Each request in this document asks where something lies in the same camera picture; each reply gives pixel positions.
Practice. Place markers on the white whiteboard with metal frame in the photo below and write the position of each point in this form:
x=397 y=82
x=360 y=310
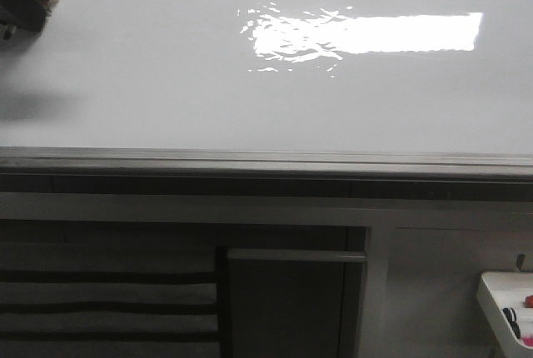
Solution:
x=406 y=99

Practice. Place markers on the pink marker in tray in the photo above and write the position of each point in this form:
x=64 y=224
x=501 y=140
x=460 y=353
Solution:
x=527 y=341

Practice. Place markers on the grey slatted panel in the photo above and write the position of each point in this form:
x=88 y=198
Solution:
x=104 y=301

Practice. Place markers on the dark grey cabinet door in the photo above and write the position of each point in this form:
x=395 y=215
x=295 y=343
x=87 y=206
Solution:
x=295 y=303

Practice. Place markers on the white plastic marker tray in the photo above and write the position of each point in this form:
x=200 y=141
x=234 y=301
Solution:
x=498 y=290

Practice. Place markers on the black capped marker in tray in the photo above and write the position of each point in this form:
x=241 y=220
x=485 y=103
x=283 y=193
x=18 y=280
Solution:
x=511 y=317

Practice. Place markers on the red capped marker in tray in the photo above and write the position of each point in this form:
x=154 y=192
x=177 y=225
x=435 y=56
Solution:
x=528 y=302

